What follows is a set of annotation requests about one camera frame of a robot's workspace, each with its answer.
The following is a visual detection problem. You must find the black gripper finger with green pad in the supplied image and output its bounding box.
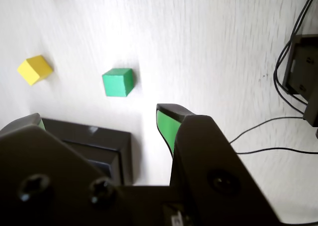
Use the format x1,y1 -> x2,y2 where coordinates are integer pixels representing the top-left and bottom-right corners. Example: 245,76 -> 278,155
156,103 -> 284,226

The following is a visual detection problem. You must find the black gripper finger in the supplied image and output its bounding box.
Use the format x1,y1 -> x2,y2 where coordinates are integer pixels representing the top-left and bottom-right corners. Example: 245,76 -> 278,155
0,112 -> 130,226

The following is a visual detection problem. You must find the yellow wooden cube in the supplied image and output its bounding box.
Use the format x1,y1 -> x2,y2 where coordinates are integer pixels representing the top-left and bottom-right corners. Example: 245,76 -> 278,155
16,54 -> 54,86

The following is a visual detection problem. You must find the green wooden cube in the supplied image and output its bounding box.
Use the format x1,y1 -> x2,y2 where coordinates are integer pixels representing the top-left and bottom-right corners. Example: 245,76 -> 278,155
101,68 -> 134,98

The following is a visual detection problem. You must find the black box lid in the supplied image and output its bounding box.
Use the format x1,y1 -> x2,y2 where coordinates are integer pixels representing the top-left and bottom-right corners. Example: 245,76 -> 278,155
41,117 -> 133,186

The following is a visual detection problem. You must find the thin black servo wire bundle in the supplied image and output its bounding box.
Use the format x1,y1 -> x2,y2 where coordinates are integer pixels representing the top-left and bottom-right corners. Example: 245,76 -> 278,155
273,0 -> 318,114

